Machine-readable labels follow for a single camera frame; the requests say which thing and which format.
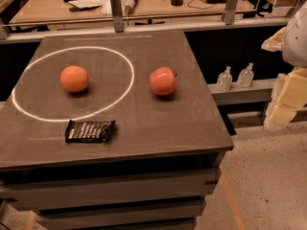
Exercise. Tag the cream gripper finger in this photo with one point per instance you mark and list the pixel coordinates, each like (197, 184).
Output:
(289, 95)
(275, 42)

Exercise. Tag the orange fruit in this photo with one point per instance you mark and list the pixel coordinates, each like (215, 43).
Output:
(74, 79)

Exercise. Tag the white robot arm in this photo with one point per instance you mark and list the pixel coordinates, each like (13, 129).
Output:
(294, 50)

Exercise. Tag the clear plastic bottle right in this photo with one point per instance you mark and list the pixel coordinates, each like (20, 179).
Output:
(246, 76)

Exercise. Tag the clear plastic bottle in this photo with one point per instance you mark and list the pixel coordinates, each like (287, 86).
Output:
(246, 76)
(224, 80)

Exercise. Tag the clear plastic bottle left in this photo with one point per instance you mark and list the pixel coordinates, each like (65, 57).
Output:
(224, 80)

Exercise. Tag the red apple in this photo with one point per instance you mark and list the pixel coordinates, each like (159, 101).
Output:
(163, 81)

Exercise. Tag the grey cylindrical tool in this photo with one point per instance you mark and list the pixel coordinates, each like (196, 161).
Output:
(129, 6)

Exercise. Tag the white paper sheets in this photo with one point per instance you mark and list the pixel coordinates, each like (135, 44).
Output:
(86, 4)

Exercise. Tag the dark drawer cabinet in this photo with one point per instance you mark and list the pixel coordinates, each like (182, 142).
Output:
(121, 194)

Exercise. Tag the grey metal post right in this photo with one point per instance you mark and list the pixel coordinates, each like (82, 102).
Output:
(230, 11)

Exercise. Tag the grey metal post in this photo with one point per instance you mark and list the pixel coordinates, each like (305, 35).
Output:
(230, 11)
(117, 15)

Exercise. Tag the grey metal post left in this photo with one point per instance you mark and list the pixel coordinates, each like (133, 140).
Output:
(117, 15)

